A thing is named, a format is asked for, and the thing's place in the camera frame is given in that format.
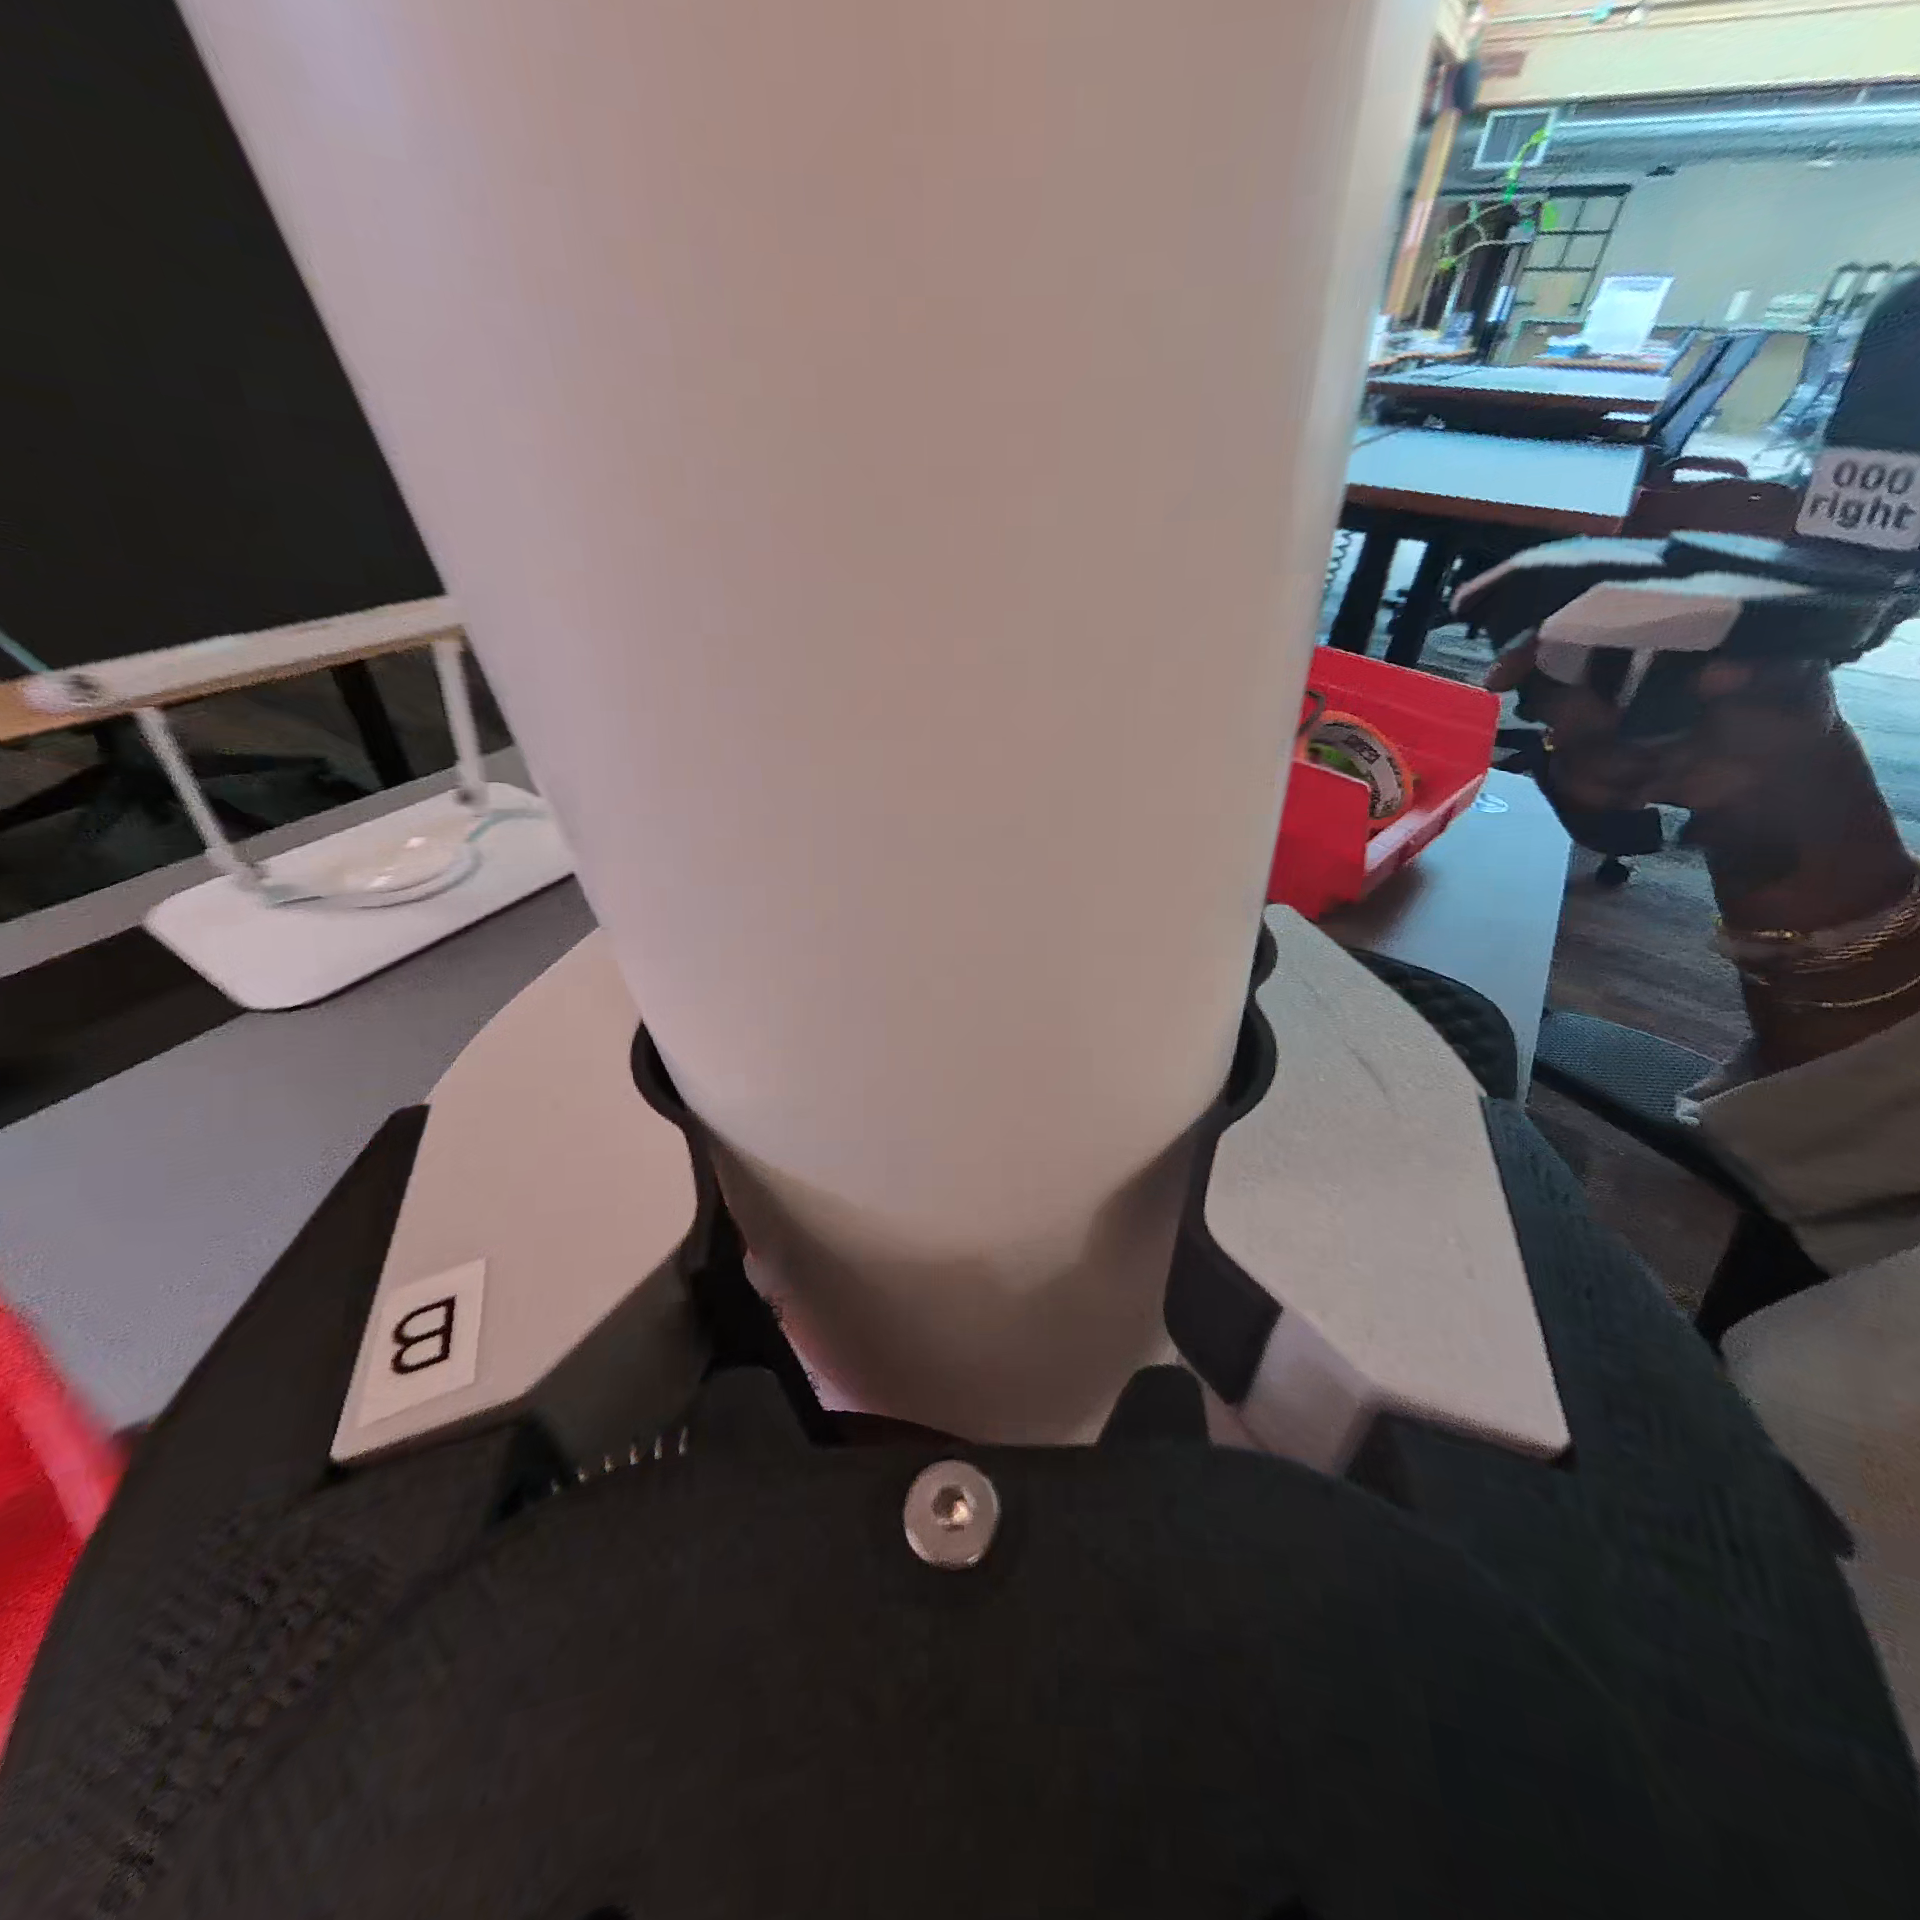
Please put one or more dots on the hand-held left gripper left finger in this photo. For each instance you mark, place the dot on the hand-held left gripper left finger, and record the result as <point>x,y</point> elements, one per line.
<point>523,1200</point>

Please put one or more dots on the person's light grey clothing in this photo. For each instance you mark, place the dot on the person's light grey clothing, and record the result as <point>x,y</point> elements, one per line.
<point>1844,1426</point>

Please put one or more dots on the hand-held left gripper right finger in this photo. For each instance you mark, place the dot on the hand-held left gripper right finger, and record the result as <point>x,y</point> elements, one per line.
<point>1380,1200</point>

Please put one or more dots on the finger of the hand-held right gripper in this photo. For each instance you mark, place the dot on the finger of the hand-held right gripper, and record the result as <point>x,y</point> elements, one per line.
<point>1664,623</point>
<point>1559,573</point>

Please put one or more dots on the grey table with wooden edge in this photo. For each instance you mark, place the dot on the grey table with wooden edge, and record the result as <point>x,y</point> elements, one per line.
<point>1545,387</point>
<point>1499,476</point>

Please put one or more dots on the black monitor screen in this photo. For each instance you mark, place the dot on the black monitor screen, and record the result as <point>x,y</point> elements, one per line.
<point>148,376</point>

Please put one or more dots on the black mesh office chair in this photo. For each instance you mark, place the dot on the black mesh office chair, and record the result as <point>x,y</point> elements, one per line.
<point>1447,1027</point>

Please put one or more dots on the person's right hand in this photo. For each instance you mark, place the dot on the person's right hand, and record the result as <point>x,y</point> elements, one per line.
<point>1770,781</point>

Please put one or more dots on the person's right forearm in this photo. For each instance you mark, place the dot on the person's right forearm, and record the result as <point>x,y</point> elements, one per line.
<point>1828,1141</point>

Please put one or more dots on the tape roll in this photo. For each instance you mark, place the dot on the tape roll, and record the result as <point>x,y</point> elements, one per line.
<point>1367,758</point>

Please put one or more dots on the white stand with wooden top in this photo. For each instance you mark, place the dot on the white stand with wooden top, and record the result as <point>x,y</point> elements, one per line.
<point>346,939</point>

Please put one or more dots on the white sign board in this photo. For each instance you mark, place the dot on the white sign board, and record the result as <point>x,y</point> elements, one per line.
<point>1628,307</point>

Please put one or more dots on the red plastic bin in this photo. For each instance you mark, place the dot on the red plastic bin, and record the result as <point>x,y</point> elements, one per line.
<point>1395,714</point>
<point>44,1471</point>

